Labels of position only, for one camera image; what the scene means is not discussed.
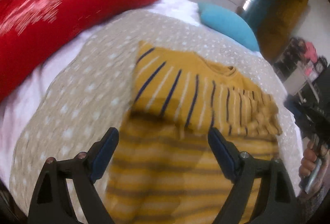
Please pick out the yellow wooden door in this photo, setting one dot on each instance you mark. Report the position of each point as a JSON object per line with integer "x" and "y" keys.
{"x": 286, "y": 20}

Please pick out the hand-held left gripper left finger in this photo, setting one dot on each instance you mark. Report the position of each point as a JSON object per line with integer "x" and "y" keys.
{"x": 103, "y": 157}

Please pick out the red patterned pillow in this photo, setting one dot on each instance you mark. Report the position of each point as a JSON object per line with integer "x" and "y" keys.
{"x": 51, "y": 22}

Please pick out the blue pillow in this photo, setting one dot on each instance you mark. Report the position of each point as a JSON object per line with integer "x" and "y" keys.
{"x": 229, "y": 25}

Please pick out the person's right hand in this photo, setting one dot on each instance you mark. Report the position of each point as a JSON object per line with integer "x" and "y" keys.
{"x": 308, "y": 162}

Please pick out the pink cloth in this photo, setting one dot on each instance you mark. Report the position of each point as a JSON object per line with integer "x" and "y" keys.
{"x": 310, "y": 51}

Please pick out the person's right forearm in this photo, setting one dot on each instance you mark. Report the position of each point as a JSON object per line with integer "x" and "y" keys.
{"x": 313, "y": 203}

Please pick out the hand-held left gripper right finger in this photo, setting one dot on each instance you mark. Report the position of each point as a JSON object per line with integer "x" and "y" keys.
{"x": 223, "y": 157}

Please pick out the beige dotted quilt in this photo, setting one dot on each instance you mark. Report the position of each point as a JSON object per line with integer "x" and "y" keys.
{"x": 77, "y": 89}

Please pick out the yellow striped sweater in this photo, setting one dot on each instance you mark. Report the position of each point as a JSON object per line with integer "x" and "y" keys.
{"x": 180, "y": 89}

